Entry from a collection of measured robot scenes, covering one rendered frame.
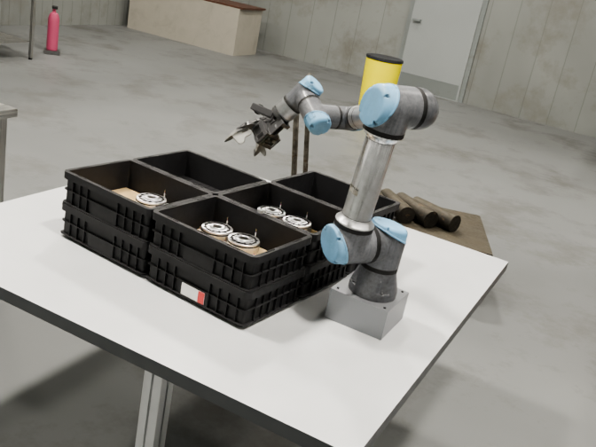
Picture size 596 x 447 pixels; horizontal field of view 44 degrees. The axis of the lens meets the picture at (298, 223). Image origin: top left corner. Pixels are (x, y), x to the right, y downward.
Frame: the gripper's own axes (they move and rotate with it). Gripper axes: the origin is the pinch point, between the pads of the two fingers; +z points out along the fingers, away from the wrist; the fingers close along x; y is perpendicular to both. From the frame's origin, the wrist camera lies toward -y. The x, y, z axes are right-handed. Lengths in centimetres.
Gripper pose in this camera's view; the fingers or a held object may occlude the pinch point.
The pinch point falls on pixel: (239, 147)
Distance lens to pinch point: 253.1
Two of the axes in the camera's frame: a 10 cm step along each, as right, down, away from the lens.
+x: 6.1, 2.5, 7.5
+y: 3.4, 7.7, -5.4
